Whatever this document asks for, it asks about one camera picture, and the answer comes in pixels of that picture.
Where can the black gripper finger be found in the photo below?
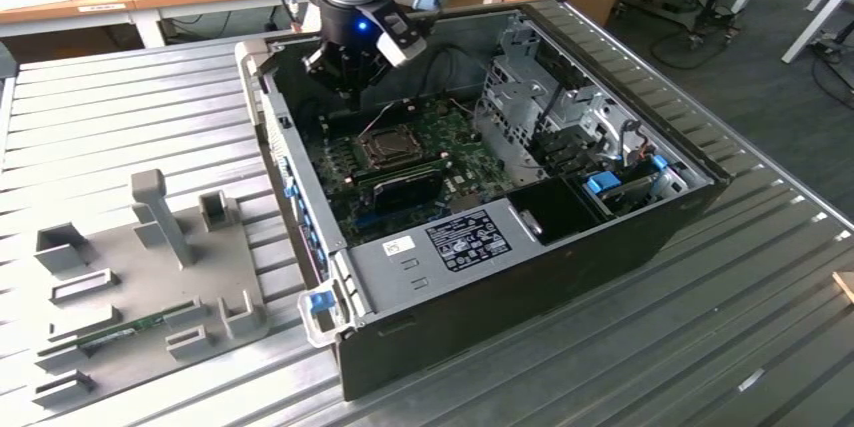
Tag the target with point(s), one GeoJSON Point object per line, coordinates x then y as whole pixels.
{"type": "Point", "coordinates": [330, 64]}
{"type": "Point", "coordinates": [370, 69]}

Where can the black RAM slot bank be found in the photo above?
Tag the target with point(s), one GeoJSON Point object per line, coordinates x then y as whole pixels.
{"type": "Point", "coordinates": [340, 125]}

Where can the CPU socket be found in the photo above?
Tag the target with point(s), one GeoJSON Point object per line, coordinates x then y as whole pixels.
{"type": "Point", "coordinates": [394, 164]}

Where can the dark RAM stick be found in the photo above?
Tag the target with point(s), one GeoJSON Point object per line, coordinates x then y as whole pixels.
{"type": "Point", "coordinates": [396, 170]}

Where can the metal drive cage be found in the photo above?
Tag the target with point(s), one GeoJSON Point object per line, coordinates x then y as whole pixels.
{"type": "Point", "coordinates": [514, 97]}

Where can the green motherboard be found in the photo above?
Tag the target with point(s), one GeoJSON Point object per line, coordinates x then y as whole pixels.
{"type": "Point", "coordinates": [467, 167]}

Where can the black graphics card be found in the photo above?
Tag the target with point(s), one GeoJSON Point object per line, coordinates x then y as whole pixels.
{"type": "Point", "coordinates": [407, 192]}

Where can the small blue tab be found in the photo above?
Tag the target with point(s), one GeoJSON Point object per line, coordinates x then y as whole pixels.
{"type": "Point", "coordinates": [288, 192]}

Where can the blue disk carrier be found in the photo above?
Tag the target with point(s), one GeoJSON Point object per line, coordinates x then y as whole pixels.
{"type": "Point", "coordinates": [603, 182]}

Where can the grey power supply unit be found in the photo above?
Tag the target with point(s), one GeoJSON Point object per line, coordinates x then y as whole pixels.
{"type": "Point", "coordinates": [400, 277]}

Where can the silver hard disk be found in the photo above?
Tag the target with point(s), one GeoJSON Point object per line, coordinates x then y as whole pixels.
{"type": "Point", "coordinates": [634, 187]}

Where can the blue case latch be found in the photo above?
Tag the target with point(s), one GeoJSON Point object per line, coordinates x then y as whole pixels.
{"type": "Point", "coordinates": [319, 301]}

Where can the blue plastic clip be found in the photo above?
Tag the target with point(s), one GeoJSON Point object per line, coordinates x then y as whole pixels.
{"type": "Point", "coordinates": [658, 163]}

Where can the grey parts rack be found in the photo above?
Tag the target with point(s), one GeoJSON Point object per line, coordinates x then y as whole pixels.
{"type": "Point", "coordinates": [134, 277]}

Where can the black PC case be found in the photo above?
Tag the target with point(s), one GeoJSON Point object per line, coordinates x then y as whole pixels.
{"type": "Point", "coordinates": [501, 327]}

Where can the green RAM stick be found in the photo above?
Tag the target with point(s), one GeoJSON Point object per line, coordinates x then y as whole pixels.
{"type": "Point", "coordinates": [116, 333]}

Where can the wooden block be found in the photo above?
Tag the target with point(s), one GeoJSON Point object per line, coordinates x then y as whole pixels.
{"type": "Point", "coordinates": [843, 287]}

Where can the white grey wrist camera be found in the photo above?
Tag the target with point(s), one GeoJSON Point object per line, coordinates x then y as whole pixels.
{"type": "Point", "coordinates": [400, 34]}

